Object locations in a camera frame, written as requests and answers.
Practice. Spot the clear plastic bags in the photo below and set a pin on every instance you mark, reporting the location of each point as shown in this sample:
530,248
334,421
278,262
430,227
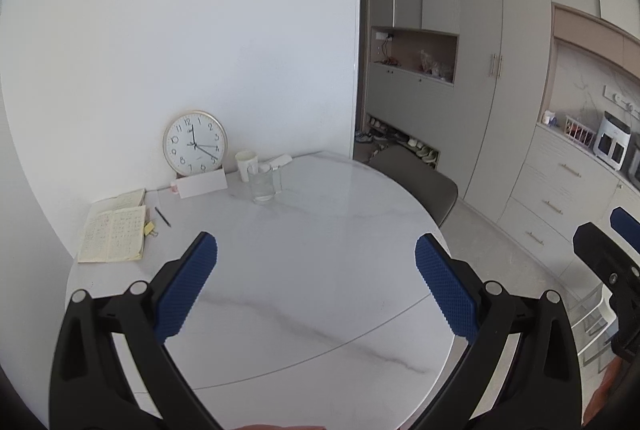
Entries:
435,65

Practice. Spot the round white wall clock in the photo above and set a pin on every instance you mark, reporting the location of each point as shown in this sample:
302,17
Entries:
192,142

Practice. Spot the clear glass mug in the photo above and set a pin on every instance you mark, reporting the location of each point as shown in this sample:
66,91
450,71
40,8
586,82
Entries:
262,187

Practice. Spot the white metal step stool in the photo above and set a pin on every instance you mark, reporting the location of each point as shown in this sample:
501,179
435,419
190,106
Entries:
602,305

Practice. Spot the white wall power strip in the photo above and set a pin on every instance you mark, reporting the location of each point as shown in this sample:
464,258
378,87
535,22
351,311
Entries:
620,99

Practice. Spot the white drawer cabinet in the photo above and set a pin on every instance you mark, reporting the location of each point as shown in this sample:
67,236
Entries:
565,190

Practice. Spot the white countertop appliance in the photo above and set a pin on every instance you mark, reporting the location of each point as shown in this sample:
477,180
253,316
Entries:
610,142

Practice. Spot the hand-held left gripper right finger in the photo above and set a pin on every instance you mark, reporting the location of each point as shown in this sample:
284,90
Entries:
445,280

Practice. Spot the white folded card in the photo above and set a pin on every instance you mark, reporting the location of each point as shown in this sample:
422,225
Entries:
202,184

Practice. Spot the grey chair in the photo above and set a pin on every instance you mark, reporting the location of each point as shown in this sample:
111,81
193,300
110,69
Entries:
420,185

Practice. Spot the row of shoes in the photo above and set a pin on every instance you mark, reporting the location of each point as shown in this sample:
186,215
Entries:
400,140

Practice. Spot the white paper cup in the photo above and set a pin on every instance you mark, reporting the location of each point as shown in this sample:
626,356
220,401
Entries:
246,165

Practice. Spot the small pink item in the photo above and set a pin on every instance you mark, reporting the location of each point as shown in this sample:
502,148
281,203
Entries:
173,189

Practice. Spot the dark countertop appliance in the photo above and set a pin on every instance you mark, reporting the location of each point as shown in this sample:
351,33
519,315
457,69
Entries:
634,165

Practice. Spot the black pen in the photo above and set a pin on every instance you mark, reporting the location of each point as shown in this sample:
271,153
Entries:
162,217

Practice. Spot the open beige notebook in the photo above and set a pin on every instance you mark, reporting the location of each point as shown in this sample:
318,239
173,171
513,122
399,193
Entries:
112,235

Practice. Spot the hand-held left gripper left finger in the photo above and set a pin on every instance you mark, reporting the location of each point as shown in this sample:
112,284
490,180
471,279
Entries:
187,280

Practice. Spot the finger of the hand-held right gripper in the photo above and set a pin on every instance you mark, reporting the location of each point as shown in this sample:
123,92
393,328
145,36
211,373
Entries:
597,245
626,221

